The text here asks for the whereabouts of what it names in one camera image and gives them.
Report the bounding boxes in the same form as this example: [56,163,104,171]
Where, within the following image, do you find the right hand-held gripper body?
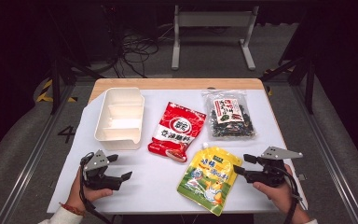
[244,146,304,189]

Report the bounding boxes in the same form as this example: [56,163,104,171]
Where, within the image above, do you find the white plastic divided container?
[93,87,145,151]

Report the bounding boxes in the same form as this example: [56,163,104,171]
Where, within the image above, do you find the person's right hand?
[252,163,295,214]

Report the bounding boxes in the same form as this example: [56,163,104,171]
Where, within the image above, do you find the yellow spout pouch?
[176,142,243,217]

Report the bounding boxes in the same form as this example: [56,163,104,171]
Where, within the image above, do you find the clear bag of dried seaweed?
[201,89,258,141]

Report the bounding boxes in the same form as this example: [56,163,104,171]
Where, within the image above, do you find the left hand-held gripper cable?
[78,151,113,224]

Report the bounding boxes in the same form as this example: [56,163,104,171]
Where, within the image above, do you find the yellow and black floor tape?
[36,78,78,104]

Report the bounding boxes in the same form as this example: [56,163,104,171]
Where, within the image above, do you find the metal floor rail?
[0,83,76,224]
[292,83,358,224]

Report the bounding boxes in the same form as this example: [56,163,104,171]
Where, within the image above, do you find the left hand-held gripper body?
[79,149,122,191]

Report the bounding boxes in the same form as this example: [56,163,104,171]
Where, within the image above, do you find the grey metal stand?
[171,4,260,71]

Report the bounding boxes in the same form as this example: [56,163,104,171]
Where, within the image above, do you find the hand-held gripper cable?
[276,166,303,224]
[78,151,113,224]

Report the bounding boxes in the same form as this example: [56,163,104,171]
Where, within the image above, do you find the red string bracelet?
[59,202,87,217]

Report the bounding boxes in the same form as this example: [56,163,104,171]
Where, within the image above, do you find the person's left hand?
[65,169,114,213]

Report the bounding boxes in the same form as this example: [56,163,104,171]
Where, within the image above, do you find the black tripod stand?
[48,46,105,115]
[259,46,318,115]

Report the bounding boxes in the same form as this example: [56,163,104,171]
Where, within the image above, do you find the red seasoning packet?
[147,101,207,163]

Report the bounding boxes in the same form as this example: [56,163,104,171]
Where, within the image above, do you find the bundle of black floor cables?
[111,31,161,78]

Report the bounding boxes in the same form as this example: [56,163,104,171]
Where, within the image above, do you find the white table mat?
[47,89,309,215]

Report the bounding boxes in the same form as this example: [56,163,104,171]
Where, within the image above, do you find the right hand-held gripper cable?
[276,166,303,224]

